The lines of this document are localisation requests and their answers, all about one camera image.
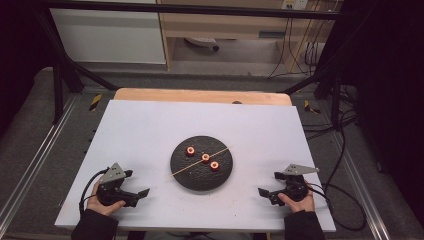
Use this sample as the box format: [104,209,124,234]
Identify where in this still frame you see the light wooden desk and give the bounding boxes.
[155,0,336,74]

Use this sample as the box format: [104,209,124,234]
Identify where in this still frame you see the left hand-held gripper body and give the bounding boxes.
[96,162,140,208]

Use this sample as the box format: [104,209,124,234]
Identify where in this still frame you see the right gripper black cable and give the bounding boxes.
[301,182,368,232]

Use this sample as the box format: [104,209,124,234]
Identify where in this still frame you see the white cabinet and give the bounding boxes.
[49,7,167,65]

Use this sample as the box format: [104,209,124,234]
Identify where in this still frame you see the white object under desk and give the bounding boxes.
[184,36,220,52]

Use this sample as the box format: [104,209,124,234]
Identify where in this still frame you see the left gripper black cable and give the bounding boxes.
[78,168,110,215]

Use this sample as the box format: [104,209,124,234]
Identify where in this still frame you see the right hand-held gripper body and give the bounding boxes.
[269,163,320,205]

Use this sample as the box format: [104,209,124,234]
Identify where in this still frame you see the bundle of black cables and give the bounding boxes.
[268,18,326,80]

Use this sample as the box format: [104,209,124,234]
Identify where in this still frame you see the aluminium floor rail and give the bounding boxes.
[331,132,392,240]
[0,94,80,228]

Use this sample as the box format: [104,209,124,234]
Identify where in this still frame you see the black metal frame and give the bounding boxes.
[33,0,359,125]

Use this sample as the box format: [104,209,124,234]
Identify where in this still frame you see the thin bamboo skewer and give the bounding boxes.
[171,146,232,177]

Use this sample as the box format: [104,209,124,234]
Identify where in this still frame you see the white power strip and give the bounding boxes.
[280,0,310,11]

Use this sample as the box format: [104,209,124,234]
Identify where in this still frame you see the person's left hand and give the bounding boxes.
[87,181,127,217]

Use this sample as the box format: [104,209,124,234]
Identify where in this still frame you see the wooden table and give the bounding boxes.
[113,87,293,107]

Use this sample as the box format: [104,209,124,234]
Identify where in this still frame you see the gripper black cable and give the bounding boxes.
[78,168,110,215]
[301,182,368,232]

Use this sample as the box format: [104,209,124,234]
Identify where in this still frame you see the black round plate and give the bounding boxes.
[169,135,234,192]

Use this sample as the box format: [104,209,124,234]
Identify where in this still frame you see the person's right hand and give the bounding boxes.
[278,181,316,214]

